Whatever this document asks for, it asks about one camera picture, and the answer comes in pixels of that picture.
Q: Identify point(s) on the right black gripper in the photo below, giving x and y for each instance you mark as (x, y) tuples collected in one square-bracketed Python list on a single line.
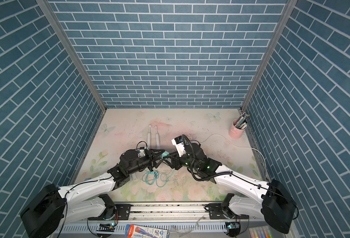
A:
[(176, 159)]

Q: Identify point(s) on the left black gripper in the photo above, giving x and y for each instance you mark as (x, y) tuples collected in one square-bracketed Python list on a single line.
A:
[(151, 161)]

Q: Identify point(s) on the white electric toothbrush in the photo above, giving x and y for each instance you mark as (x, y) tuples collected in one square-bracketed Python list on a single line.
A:
[(157, 136), (133, 176), (149, 137)]

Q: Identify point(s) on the teal small plug adapter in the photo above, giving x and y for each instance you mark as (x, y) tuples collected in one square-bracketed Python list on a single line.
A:
[(165, 154)]

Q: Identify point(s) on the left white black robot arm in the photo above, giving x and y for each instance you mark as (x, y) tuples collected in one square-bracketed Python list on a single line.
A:
[(53, 206)]

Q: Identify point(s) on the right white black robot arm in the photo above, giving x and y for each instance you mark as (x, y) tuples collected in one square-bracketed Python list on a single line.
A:
[(270, 201)]

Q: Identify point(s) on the pink pen holder cup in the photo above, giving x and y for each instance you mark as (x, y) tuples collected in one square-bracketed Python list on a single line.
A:
[(234, 132)]

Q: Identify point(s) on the clear plastic bag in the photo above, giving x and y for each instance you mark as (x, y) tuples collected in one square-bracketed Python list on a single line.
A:
[(186, 228)]

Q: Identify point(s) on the red blue package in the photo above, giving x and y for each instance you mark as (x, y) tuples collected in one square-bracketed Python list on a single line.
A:
[(137, 231)]

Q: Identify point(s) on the coloured marker set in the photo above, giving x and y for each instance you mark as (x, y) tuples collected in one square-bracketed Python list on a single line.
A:
[(260, 232)]

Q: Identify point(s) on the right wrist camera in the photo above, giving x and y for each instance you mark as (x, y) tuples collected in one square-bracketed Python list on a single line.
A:
[(180, 145)]

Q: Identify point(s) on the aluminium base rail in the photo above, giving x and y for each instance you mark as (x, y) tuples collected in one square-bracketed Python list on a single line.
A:
[(163, 215)]

